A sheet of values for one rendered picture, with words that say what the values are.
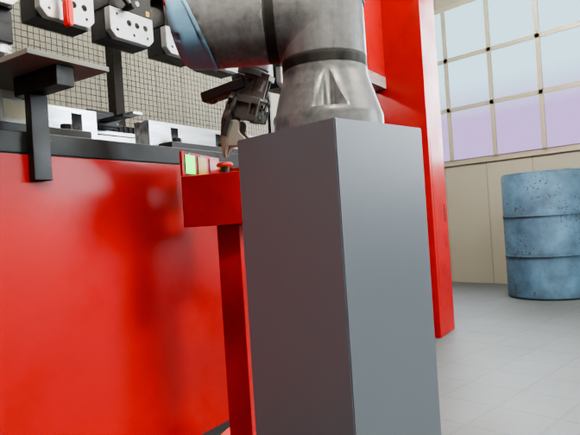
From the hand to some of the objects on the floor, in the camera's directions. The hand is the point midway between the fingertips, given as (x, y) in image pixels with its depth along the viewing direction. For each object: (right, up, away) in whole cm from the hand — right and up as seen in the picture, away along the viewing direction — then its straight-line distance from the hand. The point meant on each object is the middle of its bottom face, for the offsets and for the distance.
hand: (223, 151), depth 132 cm
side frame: (+66, -80, +190) cm, 216 cm away
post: (-53, -88, +112) cm, 151 cm away
